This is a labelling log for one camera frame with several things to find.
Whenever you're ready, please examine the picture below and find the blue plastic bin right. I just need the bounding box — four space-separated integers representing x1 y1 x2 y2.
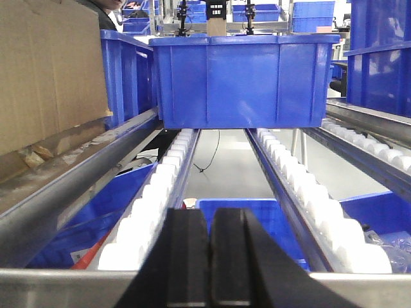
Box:
346 1 410 117

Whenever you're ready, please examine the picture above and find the blue plastic bin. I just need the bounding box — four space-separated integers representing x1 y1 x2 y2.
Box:
346 1 410 117
100 30 157 129
150 34 339 129

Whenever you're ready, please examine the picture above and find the far right roller track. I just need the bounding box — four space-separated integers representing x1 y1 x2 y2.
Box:
303 119 410 201

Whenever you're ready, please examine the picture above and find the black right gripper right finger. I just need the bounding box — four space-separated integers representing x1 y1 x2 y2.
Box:
211 208 355 307

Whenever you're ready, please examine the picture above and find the black cable on floor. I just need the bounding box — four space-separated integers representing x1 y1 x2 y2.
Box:
192 129 222 174

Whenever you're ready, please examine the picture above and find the blue bin lower shelf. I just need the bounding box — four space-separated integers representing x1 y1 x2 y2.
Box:
195 198 311 271

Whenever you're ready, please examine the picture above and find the right white roller track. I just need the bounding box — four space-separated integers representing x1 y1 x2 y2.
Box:
245 128 392 274

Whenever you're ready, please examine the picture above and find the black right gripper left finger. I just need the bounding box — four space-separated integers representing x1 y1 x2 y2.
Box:
115 209 209 307

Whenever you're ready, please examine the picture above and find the left white roller track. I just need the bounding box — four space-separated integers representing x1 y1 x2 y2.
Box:
87 128 200 271

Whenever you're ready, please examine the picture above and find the blue plastic bin centre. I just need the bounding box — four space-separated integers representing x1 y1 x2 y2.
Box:
150 34 339 129

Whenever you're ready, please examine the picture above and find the person in dark clothes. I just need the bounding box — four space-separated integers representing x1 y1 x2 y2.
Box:
76 0 125 31

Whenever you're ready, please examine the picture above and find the blue plastic bin left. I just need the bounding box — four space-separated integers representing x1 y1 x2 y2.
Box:
100 30 157 129

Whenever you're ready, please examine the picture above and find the brown cardboard carton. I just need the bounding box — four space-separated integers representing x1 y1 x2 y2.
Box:
0 0 114 184

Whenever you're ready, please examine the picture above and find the steel shelf divider rail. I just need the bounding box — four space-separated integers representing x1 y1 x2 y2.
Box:
1 108 162 268

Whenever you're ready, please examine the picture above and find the steel shelf front bar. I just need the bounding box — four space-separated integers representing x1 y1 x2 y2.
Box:
1 268 410 307

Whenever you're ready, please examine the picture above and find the white roller track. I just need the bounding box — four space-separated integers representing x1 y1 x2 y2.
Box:
87 128 200 271
245 128 392 274

